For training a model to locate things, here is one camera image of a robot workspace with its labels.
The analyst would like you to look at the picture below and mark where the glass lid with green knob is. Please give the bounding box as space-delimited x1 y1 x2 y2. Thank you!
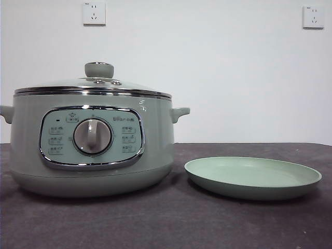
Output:
14 61 172 101

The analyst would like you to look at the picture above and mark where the pale green round plate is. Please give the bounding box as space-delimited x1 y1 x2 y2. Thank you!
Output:
184 156 323 201

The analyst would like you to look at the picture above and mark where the pale green electric steamer pot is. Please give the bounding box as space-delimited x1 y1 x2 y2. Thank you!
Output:
0 93 191 199

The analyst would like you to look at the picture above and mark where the white wall socket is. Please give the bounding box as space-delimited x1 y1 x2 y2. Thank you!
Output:
82 1 106 26
302 5 325 30

